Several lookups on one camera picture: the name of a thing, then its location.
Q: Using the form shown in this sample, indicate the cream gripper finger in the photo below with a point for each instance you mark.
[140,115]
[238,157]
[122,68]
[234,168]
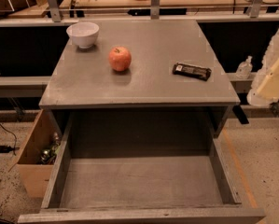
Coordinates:
[269,88]

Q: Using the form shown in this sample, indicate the red apple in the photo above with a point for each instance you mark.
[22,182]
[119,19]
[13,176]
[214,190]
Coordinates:
[120,58]

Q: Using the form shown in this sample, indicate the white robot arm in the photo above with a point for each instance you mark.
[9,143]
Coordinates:
[270,56]

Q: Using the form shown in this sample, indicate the open grey top drawer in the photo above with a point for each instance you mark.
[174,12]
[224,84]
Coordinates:
[141,168]

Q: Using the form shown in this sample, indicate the clear sanitizer bottle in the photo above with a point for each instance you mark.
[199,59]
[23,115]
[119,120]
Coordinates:
[244,69]

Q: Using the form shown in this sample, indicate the black snack bar wrapper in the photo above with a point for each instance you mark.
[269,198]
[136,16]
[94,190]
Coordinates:
[194,71]

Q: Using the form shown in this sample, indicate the white bowl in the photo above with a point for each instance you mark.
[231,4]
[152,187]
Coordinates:
[83,34]

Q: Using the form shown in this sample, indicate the grey cabinet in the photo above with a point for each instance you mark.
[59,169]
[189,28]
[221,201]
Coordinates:
[84,78]

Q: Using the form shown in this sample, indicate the items inside cardboard box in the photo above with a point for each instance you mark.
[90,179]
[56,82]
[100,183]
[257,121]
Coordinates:
[49,153]

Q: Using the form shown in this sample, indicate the cardboard box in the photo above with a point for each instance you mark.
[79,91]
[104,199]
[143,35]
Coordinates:
[35,176]

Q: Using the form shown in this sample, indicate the metal railing frame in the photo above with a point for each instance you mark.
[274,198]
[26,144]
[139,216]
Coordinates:
[56,12]

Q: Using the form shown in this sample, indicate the black power adapter with cable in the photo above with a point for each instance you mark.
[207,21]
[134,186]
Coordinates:
[7,149]

